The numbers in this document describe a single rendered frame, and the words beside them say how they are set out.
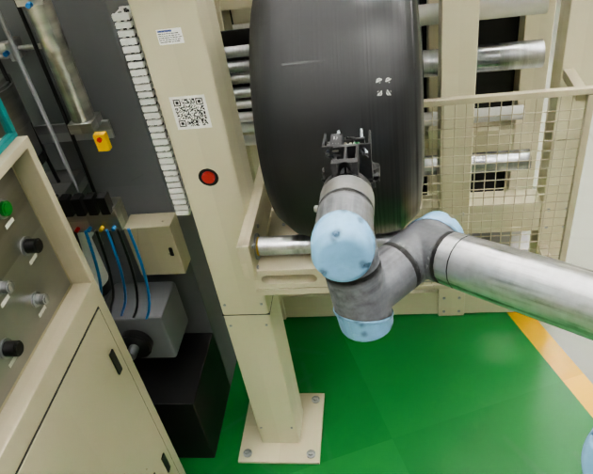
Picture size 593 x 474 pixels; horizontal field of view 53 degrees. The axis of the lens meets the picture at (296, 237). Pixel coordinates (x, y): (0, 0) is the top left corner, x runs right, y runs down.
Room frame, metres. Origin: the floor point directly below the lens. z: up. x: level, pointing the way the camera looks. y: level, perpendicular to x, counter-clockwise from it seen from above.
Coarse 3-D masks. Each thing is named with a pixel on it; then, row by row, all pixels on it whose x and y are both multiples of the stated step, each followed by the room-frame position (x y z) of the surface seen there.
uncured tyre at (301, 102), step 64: (256, 0) 1.12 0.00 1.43; (320, 0) 1.04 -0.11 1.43; (384, 0) 1.01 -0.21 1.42; (256, 64) 1.01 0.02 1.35; (320, 64) 0.95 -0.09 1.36; (384, 64) 0.93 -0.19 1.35; (256, 128) 0.96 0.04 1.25; (320, 128) 0.91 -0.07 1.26; (384, 128) 0.88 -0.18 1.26; (320, 192) 0.90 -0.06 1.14; (384, 192) 0.88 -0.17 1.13
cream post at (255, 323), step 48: (144, 0) 1.16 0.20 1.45; (192, 0) 1.14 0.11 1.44; (144, 48) 1.17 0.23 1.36; (192, 48) 1.15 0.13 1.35; (192, 144) 1.16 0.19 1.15; (240, 144) 1.22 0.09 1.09; (192, 192) 1.16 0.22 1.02; (240, 192) 1.14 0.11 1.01; (240, 288) 1.15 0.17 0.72; (240, 336) 1.16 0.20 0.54; (288, 384) 1.16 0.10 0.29; (288, 432) 1.15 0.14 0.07
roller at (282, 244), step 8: (392, 232) 1.02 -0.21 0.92; (256, 240) 1.08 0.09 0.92; (264, 240) 1.07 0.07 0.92; (272, 240) 1.07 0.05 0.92; (280, 240) 1.06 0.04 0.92; (288, 240) 1.06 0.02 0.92; (296, 240) 1.05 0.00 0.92; (304, 240) 1.05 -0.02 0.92; (376, 240) 1.01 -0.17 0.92; (384, 240) 1.00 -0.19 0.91; (256, 248) 1.06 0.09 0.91; (264, 248) 1.06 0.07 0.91; (272, 248) 1.05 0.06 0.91; (280, 248) 1.05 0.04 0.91; (288, 248) 1.04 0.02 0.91; (296, 248) 1.04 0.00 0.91; (304, 248) 1.04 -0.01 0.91
